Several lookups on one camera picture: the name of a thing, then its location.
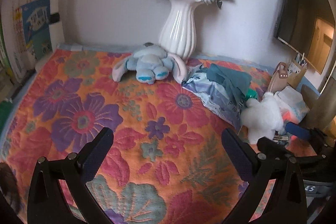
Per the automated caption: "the white fluffy plush toy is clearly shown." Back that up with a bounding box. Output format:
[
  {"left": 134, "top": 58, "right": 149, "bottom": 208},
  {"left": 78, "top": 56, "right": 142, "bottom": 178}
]
[{"left": 240, "top": 92, "right": 284, "bottom": 144}]

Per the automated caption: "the dark teal cloth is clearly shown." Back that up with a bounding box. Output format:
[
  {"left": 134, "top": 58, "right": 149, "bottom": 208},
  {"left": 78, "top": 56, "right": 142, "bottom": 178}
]
[{"left": 206, "top": 64, "right": 252, "bottom": 110}]

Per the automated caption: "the blue stitch plush toy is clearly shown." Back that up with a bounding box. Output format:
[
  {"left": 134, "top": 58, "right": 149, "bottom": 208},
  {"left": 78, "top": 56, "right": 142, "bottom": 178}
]
[{"left": 112, "top": 43, "right": 188, "bottom": 85}]

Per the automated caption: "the blue tissue pack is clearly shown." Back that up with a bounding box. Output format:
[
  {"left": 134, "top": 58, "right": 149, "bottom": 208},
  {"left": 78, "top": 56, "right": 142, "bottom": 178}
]
[{"left": 274, "top": 86, "right": 310, "bottom": 124}]

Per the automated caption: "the beige thermos bottle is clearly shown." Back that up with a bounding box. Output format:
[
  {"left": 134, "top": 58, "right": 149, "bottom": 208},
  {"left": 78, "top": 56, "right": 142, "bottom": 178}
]
[{"left": 300, "top": 68, "right": 336, "bottom": 131}]

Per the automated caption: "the green plastic toy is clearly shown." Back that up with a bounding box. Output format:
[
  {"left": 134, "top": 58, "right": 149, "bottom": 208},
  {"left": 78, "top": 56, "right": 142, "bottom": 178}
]
[{"left": 244, "top": 88, "right": 259, "bottom": 102}]

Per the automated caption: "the cork pen holder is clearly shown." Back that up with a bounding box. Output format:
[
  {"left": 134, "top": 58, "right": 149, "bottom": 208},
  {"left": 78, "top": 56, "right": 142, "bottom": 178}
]
[{"left": 287, "top": 53, "right": 307, "bottom": 89}]

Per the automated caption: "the blue printed plastic package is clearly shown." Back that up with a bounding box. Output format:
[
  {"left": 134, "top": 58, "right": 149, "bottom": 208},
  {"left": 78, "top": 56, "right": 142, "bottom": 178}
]
[{"left": 182, "top": 64, "right": 245, "bottom": 130}]

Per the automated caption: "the floral orange tablecloth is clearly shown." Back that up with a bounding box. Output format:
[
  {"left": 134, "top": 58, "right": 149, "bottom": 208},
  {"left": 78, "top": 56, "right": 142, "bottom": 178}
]
[{"left": 1, "top": 50, "right": 247, "bottom": 223}]

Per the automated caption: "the white ribbed ceramic vase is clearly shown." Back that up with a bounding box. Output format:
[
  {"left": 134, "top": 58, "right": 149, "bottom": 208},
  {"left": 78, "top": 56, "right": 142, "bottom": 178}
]
[{"left": 158, "top": 0, "right": 204, "bottom": 61}]

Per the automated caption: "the stack of children's books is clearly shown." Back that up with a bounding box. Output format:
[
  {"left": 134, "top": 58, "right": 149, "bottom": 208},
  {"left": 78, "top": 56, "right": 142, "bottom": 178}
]
[{"left": 1, "top": 0, "right": 52, "bottom": 83}]

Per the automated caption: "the black wall television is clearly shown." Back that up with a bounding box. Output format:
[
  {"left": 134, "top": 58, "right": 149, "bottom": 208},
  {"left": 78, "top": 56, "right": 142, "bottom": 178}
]
[{"left": 275, "top": 0, "right": 335, "bottom": 74}]

